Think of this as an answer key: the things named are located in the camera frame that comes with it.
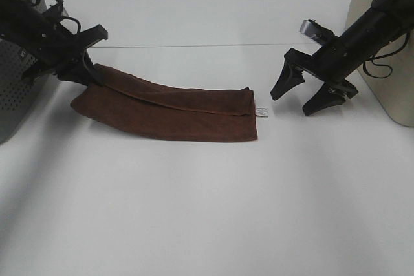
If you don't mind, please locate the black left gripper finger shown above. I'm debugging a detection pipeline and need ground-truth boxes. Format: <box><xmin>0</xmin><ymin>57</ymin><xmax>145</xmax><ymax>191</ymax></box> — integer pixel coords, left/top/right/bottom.
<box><xmin>58</xmin><ymin>63</ymin><xmax>89</xmax><ymax>86</ymax></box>
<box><xmin>83</xmin><ymin>50</ymin><xmax>104</xmax><ymax>85</ymax></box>

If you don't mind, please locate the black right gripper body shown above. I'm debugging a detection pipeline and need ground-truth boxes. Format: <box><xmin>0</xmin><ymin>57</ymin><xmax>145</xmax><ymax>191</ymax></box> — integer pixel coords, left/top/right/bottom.
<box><xmin>284</xmin><ymin>39</ymin><xmax>358</xmax><ymax>98</ymax></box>

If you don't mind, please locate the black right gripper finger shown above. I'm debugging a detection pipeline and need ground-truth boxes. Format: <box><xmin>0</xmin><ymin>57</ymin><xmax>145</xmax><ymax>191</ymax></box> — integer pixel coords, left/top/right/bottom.
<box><xmin>270</xmin><ymin>62</ymin><xmax>305</xmax><ymax>100</ymax></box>
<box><xmin>303</xmin><ymin>84</ymin><xmax>343</xmax><ymax>116</ymax></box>

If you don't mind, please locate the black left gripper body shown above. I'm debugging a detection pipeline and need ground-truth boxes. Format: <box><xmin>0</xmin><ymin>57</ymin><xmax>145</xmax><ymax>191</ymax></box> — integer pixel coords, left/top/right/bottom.
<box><xmin>21</xmin><ymin>25</ymin><xmax>108</xmax><ymax>82</ymax></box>

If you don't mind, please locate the brown square towel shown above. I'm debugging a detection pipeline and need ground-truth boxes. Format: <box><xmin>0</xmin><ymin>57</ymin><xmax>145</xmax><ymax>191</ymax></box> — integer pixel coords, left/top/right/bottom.
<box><xmin>71</xmin><ymin>64</ymin><xmax>258</xmax><ymax>142</ymax></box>

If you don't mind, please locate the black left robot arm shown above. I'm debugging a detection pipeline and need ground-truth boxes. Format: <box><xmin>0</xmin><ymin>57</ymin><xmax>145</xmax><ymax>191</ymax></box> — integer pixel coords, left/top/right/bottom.
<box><xmin>1</xmin><ymin>0</ymin><xmax>108</xmax><ymax>86</ymax></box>

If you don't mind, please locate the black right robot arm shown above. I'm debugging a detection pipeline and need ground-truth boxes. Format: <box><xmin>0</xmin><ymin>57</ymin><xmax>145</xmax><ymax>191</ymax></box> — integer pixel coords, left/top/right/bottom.
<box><xmin>270</xmin><ymin>0</ymin><xmax>413</xmax><ymax>116</ymax></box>

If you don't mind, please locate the grey perforated plastic basket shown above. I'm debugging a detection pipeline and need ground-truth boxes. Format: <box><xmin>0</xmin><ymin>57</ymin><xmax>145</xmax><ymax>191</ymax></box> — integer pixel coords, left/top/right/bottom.
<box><xmin>1</xmin><ymin>0</ymin><xmax>47</xmax><ymax>143</ymax></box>

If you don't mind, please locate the beige plastic bin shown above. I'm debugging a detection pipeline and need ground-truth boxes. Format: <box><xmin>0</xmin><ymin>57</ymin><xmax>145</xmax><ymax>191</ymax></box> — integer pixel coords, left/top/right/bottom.
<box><xmin>345</xmin><ymin>0</ymin><xmax>413</xmax><ymax>127</ymax></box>

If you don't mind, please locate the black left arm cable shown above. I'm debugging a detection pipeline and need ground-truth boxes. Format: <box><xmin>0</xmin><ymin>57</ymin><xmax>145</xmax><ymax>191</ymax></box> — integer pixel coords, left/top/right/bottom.
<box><xmin>30</xmin><ymin>0</ymin><xmax>82</xmax><ymax>36</ymax></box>

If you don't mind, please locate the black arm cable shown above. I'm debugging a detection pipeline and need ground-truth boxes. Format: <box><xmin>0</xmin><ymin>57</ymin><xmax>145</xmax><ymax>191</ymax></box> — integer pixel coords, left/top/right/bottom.
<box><xmin>364</xmin><ymin>23</ymin><xmax>410</xmax><ymax>80</ymax></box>
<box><xmin>30</xmin><ymin>0</ymin><xmax>82</xmax><ymax>36</ymax></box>

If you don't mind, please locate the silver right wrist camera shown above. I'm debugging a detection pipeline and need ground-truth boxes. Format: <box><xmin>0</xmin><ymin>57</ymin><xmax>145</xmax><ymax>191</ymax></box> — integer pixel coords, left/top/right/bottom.
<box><xmin>299</xmin><ymin>19</ymin><xmax>336</xmax><ymax>45</ymax></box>

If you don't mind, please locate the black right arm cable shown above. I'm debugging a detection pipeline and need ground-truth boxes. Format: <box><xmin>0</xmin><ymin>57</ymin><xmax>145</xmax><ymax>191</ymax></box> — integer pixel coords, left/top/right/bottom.
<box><xmin>364</xmin><ymin>23</ymin><xmax>410</xmax><ymax>80</ymax></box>

